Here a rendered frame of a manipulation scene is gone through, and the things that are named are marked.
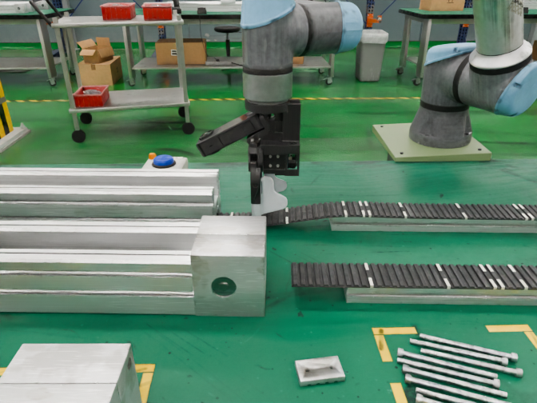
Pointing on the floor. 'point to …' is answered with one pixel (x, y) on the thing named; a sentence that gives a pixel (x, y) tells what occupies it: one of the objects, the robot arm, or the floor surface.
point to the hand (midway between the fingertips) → (256, 213)
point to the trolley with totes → (151, 12)
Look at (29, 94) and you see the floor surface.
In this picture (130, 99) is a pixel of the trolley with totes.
